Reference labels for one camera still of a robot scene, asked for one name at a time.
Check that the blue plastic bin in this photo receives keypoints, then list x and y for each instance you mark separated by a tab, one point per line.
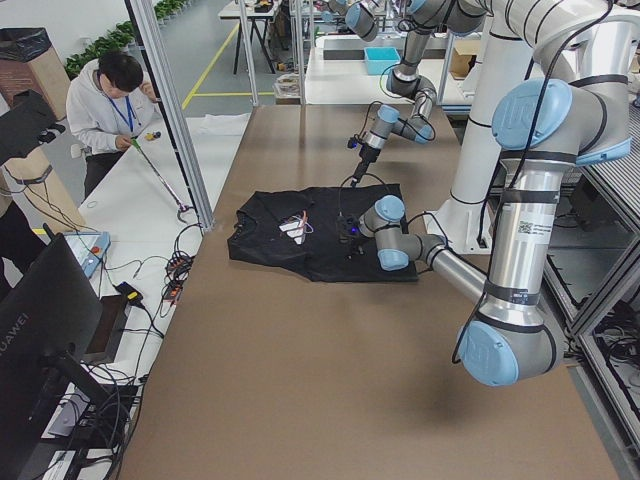
380	60

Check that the white side table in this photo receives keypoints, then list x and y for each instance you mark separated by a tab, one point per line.
172	265

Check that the metal rod tool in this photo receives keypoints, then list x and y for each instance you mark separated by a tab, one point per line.
182	208

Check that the cardboard box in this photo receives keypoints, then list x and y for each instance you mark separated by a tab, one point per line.
464	55

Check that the black t-shirt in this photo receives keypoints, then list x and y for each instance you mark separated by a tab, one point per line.
296	231

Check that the teach pendant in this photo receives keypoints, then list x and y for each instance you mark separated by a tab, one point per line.
89	249

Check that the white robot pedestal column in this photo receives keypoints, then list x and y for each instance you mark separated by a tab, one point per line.
463	216

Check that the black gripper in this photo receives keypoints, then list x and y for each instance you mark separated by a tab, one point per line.
352	239
364	156

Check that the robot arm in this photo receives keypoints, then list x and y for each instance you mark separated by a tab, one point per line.
420	19
574	114

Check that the aluminium frame post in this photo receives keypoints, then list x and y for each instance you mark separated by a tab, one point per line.
148	36

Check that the black Huawei monitor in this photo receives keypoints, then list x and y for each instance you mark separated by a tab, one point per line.
47	322

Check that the person in white hoodie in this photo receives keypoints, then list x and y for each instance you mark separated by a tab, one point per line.
109	103

